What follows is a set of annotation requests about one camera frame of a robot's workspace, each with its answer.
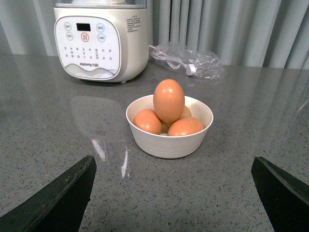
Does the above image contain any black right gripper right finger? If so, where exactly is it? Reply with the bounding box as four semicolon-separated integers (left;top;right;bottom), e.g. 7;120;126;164
251;157;309;232

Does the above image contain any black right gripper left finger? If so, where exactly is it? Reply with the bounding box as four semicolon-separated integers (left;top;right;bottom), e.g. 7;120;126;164
0;156;97;232

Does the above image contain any brown top egg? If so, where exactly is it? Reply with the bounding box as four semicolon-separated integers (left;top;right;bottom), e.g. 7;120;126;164
153;79;185;123

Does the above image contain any brown egg right in bowl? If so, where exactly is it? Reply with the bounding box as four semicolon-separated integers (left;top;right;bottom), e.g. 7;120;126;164
168;116;204;136

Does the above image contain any brown egg left in bowl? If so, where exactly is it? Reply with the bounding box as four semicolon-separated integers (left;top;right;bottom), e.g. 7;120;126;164
133;109;162;135

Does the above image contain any pale brown egg in bowl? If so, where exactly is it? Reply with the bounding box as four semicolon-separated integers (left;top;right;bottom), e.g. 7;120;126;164
179;105;192;119

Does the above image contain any white round bowl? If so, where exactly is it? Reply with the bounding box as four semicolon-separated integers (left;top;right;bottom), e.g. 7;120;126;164
126;95;214;159

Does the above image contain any grey curtain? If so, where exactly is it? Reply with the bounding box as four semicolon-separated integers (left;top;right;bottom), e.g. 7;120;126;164
0;0;309;70

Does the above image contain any white Joyoung blender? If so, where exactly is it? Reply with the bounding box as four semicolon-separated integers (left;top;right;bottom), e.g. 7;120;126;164
54;0;149;82

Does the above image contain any clear plastic bag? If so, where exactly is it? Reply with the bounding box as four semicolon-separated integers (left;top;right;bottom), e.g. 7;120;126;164
149;42;226;79

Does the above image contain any white power cable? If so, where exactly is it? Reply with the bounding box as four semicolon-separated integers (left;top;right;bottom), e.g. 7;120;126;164
148;44;197;77

